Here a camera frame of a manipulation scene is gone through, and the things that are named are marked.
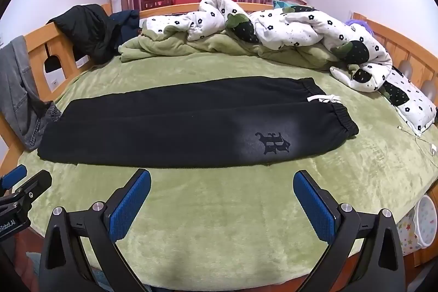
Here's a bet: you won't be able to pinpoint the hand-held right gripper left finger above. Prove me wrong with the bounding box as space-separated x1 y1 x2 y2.
39 168 152 292

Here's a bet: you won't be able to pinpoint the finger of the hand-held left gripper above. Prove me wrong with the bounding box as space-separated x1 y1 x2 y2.
0 165 28 190
10 170 53 208

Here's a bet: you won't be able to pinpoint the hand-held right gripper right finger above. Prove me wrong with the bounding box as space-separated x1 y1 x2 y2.
293 170 406 292

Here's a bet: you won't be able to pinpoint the black pants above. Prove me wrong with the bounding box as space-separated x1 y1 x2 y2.
37 76 359 169

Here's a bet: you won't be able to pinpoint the grey jeans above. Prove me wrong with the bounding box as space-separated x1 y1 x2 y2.
0 35 63 151

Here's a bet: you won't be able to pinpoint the green plush bed blanket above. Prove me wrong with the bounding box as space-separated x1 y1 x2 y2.
15 53 438 286

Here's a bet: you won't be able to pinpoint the star print cloth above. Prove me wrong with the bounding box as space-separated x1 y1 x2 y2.
398 212 421 256

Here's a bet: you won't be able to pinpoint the white round basket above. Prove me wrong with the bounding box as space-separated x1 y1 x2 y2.
413 194 438 249

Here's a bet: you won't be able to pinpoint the white floral pillow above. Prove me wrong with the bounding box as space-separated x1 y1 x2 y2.
379 65 437 136

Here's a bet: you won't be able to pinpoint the black jacket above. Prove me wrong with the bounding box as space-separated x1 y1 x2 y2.
47 4 120 64

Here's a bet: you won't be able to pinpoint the white floral quilt green lining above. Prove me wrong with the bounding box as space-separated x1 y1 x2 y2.
118 0 393 92

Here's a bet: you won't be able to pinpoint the navy garment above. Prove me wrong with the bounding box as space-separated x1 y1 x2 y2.
109 9 141 39

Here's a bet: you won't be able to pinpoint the purple fluffy item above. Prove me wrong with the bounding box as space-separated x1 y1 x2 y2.
344 18 374 37

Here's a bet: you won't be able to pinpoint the wooden chair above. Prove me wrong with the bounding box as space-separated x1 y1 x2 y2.
143 0 174 10

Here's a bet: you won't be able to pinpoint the white charging cable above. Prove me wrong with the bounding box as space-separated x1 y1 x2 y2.
397 125 438 156

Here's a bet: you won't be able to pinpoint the wooden bed frame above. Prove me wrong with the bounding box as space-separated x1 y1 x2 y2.
0 2 438 268

